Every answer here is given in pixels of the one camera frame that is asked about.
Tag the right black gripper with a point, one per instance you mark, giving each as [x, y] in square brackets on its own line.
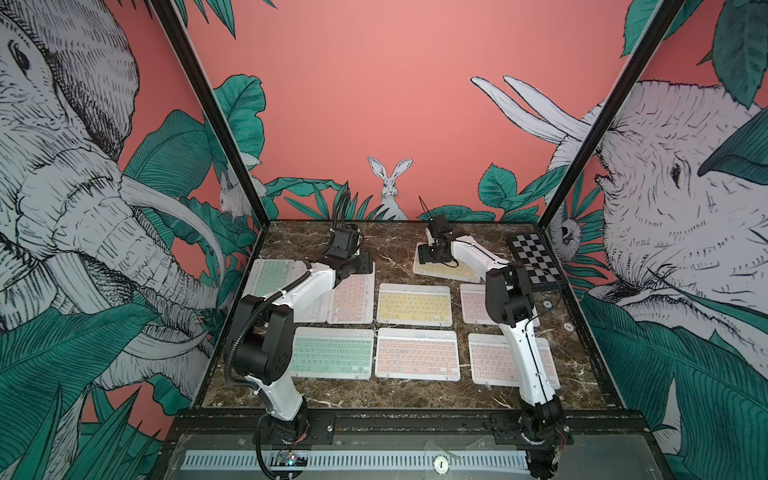
[423, 253]

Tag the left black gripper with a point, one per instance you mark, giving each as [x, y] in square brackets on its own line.
[367, 263]

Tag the yellow keyboard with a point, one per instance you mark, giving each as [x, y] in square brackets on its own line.
[414, 305]
[456, 271]

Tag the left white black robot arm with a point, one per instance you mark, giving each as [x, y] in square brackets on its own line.
[259, 349]

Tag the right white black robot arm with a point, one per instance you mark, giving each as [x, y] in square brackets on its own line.
[509, 303]

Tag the left pink keyboard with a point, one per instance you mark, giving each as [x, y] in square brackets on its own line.
[353, 301]

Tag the left white keyboard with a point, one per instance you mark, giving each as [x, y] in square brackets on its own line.
[314, 301]

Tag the right middle pink keyboard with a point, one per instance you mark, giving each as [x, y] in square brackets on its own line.
[473, 307]

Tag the far left green keyboard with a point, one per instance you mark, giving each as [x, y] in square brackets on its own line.
[268, 276]

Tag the green keyboard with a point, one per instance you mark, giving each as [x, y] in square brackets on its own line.
[332, 353]
[268, 276]

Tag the black white checkerboard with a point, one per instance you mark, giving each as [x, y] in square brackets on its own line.
[529, 250]

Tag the near green keyboard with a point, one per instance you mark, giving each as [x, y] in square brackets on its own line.
[332, 353]

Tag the right near pink keyboard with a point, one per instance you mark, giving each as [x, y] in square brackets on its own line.
[492, 361]

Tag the small electronics board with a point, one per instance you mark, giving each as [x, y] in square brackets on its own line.
[290, 460]

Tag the round silver lock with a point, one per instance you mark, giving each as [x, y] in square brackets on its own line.
[441, 464]

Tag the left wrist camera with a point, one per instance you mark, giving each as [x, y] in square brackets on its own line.
[344, 243]

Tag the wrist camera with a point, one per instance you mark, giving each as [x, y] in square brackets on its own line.
[438, 228]
[344, 243]

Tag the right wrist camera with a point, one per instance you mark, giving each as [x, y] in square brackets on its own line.
[438, 228]

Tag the black front mounting rail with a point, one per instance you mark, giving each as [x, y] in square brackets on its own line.
[329, 425]

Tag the white slotted cable duct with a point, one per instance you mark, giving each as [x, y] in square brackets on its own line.
[510, 461]

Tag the left black frame post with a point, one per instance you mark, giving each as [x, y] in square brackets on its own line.
[170, 20]

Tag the black frame post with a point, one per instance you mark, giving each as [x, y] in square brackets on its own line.
[170, 20]
[659, 23]

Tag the right black frame post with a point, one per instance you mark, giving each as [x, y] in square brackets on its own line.
[659, 23]

